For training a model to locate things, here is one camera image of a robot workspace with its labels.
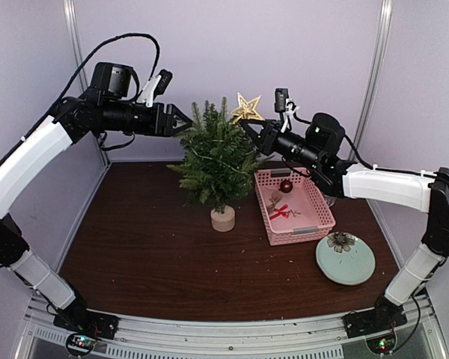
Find small green christmas tree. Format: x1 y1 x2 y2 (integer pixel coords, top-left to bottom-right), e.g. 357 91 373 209
168 97 271 213

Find thin wire string lights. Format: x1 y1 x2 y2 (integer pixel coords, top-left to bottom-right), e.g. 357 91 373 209
187 142 269 176

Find round wooden tree base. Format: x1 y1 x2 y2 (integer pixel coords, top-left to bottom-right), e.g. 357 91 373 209
210 205 236 233

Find pale green flower plate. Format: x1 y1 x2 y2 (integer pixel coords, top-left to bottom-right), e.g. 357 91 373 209
315 232 376 286

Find right green circuit board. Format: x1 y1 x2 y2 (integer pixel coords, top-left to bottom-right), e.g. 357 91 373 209
366 334 397 355

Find burlap bow red ribbon ornament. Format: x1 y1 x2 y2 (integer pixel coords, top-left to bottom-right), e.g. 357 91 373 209
266 191 302 221

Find right aluminium frame post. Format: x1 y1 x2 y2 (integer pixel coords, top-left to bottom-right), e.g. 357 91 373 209
354 0 394 147

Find left aluminium frame post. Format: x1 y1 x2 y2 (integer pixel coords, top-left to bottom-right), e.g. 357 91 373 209
62 0 112 164

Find clear drinking glass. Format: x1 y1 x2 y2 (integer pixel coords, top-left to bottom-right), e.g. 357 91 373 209
323 194 337 208

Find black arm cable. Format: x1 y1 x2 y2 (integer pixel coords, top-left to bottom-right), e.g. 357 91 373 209
291 111 449 210
22 32 162 143

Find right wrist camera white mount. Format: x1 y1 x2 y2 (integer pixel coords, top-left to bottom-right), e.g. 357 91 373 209
274 88 302 133

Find dark red bauble ornament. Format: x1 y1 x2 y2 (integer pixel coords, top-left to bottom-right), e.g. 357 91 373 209
279 179 293 194

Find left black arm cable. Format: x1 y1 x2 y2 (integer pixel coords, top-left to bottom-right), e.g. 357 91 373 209
22 32 162 143

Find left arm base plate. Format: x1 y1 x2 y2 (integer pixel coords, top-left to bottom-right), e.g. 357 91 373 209
53 304 119 340

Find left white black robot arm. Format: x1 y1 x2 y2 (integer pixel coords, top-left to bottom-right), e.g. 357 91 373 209
0 62 192 332

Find pink plastic basket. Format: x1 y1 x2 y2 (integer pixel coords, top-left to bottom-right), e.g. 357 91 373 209
254 168 335 246

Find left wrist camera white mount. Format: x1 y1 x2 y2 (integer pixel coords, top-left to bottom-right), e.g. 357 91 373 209
136 69 173 108

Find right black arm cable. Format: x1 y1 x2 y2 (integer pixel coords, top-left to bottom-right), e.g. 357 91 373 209
291 111 449 210

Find green circuit board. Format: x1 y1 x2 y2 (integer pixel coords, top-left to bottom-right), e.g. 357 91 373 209
65 333 97 356
366 334 397 355

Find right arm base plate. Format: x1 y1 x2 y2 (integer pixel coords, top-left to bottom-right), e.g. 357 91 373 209
342 305 408 338

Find gold star red ornament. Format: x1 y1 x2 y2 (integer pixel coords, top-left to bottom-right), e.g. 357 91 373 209
230 92 265 125

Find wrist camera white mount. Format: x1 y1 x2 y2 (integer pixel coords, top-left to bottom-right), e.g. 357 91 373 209
274 88 302 133
136 69 173 108

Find front aluminium rail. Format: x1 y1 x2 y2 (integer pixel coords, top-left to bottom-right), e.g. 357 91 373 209
22 291 442 359

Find aluminium frame post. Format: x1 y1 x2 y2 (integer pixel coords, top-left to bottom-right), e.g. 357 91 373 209
62 0 112 164
354 0 394 147

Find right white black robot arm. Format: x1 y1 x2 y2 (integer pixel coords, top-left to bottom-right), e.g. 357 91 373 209
239 113 449 331

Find left green circuit board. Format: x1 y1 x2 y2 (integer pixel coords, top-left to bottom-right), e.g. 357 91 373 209
65 333 97 356

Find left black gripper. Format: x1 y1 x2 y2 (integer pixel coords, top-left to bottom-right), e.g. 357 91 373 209
102 99 193 137

